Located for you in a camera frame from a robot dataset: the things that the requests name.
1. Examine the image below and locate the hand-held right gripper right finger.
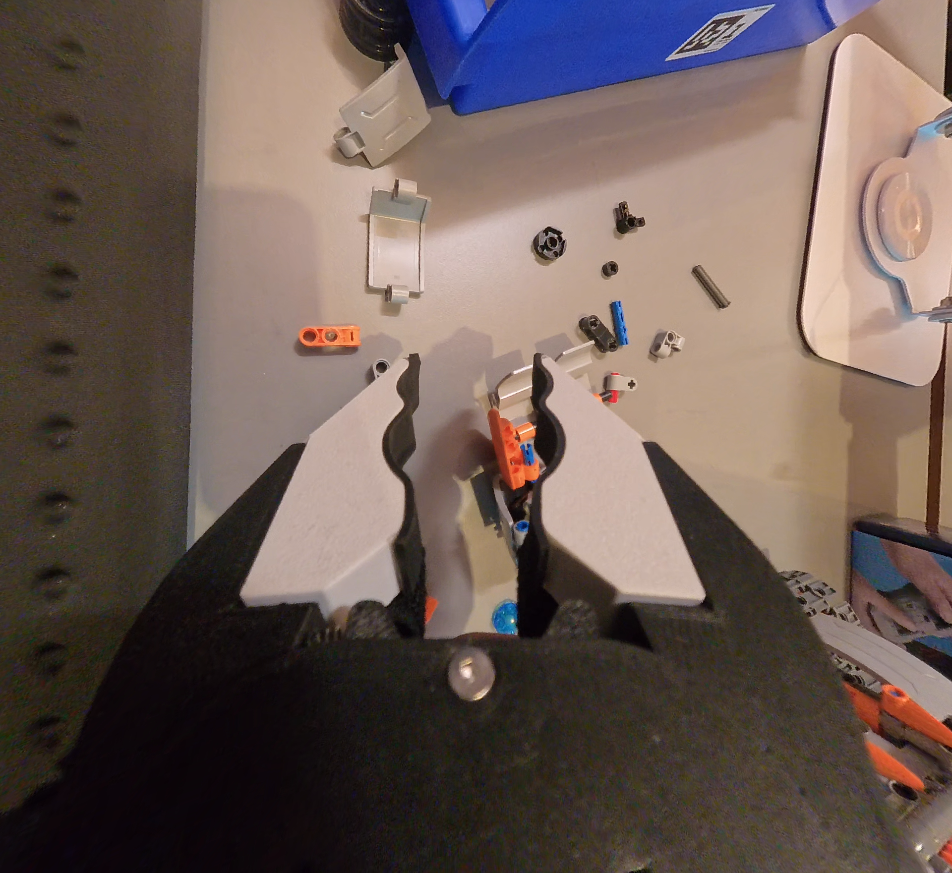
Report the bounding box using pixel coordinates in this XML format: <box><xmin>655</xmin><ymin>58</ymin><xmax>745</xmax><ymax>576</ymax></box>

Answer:
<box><xmin>518</xmin><ymin>352</ymin><xmax>706</xmax><ymax>638</ymax></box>

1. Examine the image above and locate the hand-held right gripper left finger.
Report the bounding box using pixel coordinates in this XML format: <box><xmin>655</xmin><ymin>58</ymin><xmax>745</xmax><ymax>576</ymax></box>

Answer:
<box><xmin>239</xmin><ymin>354</ymin><xmax>426</xmax><ymax>638</ymax></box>

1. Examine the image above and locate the grey orange brick assembly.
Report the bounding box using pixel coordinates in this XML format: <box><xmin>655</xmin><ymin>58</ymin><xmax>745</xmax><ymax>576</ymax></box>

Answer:
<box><xmin>455</xmin><ymin>345</ymin><xmax>605</xmax><ymax>577</ymax></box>

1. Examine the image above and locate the short dark grey axle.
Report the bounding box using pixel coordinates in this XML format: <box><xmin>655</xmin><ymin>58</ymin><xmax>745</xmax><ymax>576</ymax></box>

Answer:
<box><xmin>692</xmin><ymin>263</ymin><xmax>731</xmax><ymax>309</ymax></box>

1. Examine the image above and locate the grey black brick model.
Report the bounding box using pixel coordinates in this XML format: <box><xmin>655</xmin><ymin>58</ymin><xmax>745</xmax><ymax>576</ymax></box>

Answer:
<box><xmin>779</xmin><ymin>568</ymin><xmax>952</xmax><ymax>815</ymax></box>

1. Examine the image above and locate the grey hollow panel piece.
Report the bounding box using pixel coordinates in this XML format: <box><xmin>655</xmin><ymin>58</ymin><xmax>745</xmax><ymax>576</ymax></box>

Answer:
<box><xmin>366</xmin><ymin>177</ymin><xmax>432</xmax><ymax>305</ymax></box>

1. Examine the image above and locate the picture box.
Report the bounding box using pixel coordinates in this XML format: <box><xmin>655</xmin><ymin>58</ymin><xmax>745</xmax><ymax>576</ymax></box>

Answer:
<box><xmin>850</xmin><ymin>515</ymin><xmax>952</xmax><ymax>658</ymax></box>

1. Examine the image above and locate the black foam mat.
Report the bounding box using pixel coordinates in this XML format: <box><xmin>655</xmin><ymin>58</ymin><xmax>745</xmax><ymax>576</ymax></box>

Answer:
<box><xmin>0</xmin><ymin>0</ymin><xmax>208</xmax><ymax>815</ymax></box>

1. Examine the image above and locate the white board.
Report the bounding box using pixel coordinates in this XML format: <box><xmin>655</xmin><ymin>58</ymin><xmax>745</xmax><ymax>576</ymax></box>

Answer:
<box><xmin>797</xmin><ymin>33</ymin><xmax>952</xmax><ymax>387</ymax></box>

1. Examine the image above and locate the grey ridged panel piece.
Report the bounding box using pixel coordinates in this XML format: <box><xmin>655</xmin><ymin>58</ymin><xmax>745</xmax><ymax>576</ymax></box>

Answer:
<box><xmin>332</xmin><ymin>44</ymin><xmax>432</xmax><ymax>169</ymax></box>

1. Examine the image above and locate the light blue metal stand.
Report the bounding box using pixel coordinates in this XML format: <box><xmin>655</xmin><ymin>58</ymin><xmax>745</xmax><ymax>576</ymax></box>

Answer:
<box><xmin>861</xmin><ymin>107</ymin><xmax>952</xmax><ymax>327</ymax></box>

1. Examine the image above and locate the black toy wheel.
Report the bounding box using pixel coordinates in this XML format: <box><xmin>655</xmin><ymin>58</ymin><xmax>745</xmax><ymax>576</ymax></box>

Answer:
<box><xmin>336</xmin><ymin>0</ymin><xmax>410</xmax><ymax>63</ymax></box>

